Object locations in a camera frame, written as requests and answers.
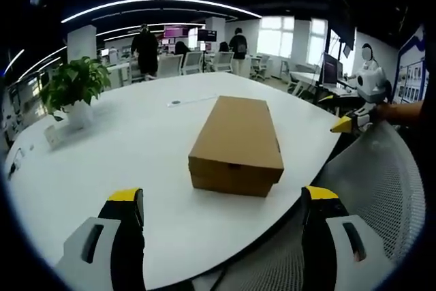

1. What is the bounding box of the white office chair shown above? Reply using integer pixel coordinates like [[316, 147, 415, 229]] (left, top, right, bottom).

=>
[[213, 51, 235, 74], [182, 51, 204, 76], [157, 54, 185, 78]]

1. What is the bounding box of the white table card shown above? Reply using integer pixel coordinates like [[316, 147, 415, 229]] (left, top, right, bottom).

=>
[[44, 124, 63, 151]]

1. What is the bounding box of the brown cardboard shoe box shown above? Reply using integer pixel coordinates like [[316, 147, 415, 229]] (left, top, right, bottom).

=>
[[187, 95, 285, 198]]

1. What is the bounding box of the dark display screen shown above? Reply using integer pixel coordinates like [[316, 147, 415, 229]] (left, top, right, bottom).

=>
[[197, 29, 218, 42]]

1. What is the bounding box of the green potted plant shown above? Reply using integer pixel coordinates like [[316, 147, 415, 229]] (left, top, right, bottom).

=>
[[40, 56, 112, 131]]

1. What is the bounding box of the wall poster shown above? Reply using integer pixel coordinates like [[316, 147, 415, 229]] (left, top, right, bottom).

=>
[[391, 24, 427, 105]]

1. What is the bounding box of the hanging black screen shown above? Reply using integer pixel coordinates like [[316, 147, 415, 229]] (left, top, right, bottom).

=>
[[327, 0, 357, 54]]

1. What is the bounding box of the grey mesh office chair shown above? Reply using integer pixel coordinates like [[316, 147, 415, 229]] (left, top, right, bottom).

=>
[[190, 119, 427, 291]]

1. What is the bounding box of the pink display screen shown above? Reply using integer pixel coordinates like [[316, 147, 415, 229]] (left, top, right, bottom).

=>
[[163, 25, 190, 39]]

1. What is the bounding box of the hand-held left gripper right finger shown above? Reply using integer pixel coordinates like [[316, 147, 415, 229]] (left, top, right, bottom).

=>
[[300, 185, 398, 291]]

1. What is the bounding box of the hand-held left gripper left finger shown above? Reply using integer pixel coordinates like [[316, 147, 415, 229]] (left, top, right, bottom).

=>
[[54, 187, 147, 291]]

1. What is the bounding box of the computer monitor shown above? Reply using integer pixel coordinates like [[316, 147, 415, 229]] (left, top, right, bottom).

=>
[[322, 52, 343, 85]]

